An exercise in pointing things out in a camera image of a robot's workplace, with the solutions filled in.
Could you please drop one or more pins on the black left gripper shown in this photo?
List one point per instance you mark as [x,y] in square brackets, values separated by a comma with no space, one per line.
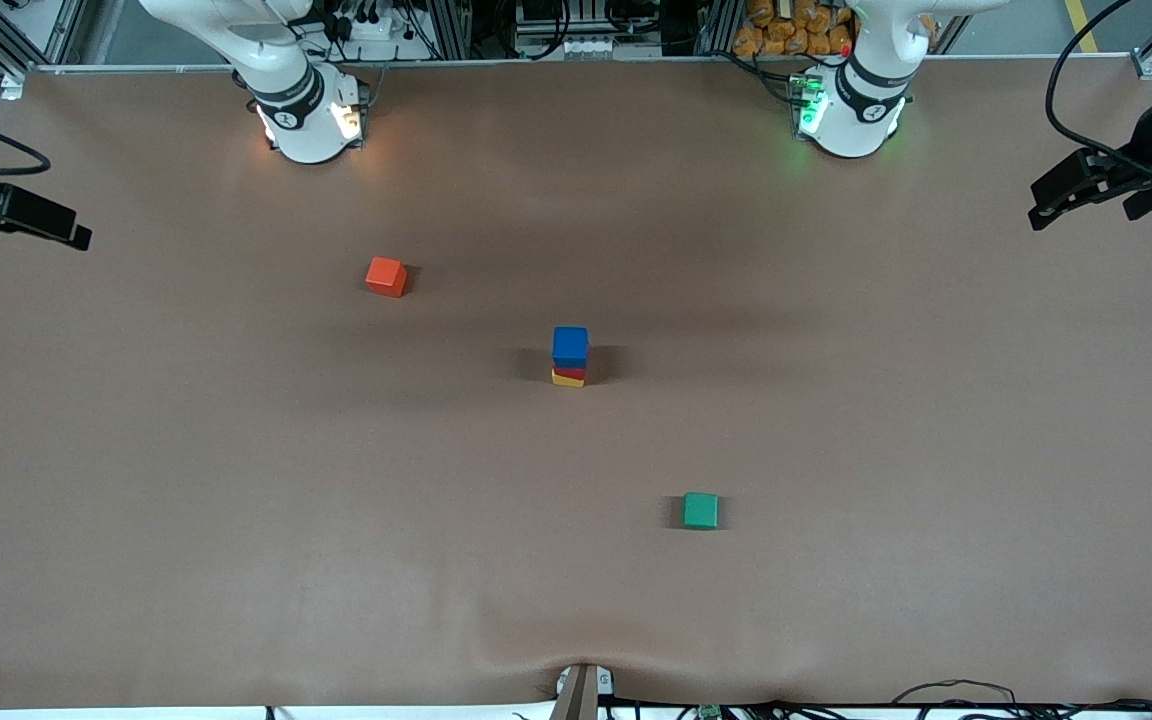
[1149,137]

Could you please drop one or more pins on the blue cube block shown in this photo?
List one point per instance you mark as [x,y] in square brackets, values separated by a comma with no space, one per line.
[570,345]

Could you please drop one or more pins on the red cube block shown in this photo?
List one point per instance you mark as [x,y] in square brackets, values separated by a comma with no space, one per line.
[571,373]

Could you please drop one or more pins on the bag of orange rolls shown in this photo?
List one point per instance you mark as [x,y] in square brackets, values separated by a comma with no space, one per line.
[786,30]

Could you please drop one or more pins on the orange cube block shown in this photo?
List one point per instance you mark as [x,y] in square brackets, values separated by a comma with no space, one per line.
[386,277]

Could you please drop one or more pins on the white power strip black plugs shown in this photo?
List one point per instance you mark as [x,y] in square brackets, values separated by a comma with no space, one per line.
[376,35]

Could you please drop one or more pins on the green cube block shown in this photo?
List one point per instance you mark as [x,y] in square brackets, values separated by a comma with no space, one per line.
[701,511]

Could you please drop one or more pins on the small white terminal strip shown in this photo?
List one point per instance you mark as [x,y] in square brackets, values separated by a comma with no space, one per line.
[588,47]

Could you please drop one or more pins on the yellow cube block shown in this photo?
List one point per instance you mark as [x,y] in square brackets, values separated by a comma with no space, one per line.
[564,381]

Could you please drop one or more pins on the brown table mat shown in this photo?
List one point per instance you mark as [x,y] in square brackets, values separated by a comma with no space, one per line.
[576,580]

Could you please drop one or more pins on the aluminium table edge rail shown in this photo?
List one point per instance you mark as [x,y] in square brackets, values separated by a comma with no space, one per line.
[636,61]

